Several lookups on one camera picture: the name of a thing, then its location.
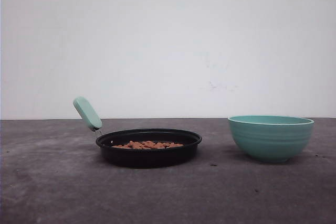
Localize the brown beef cubes pile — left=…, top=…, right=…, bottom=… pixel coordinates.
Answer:
left=113, top=141, right=184, bottom=150

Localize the black frying pan green handle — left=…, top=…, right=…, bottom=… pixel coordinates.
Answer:
left=73, top=97, right=202, bottom=168

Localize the teal ceramic bowl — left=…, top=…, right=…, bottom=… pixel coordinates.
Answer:
left=228, top=115, right=314, bottom=163

